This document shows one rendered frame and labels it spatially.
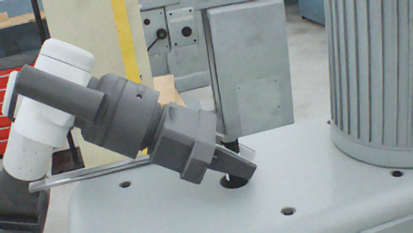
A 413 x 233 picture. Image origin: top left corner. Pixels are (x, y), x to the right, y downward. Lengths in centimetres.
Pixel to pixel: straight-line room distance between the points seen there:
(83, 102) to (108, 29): 177
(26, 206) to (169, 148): 53
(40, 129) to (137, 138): 11
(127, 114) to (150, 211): 12
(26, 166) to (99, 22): 141
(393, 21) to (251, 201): 26
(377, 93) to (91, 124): 33
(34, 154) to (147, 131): 40
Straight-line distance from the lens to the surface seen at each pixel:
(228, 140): 60
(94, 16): 228
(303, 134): 73
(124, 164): 71
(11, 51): 949
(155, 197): 63
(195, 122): 60
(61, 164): 513
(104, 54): 232
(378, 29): 57
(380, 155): 63
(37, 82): 55
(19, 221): 106
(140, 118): 56
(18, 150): 94
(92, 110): 54
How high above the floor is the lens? 222
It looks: 24 degrees down
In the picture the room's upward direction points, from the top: 9 degrees counter-clockwise
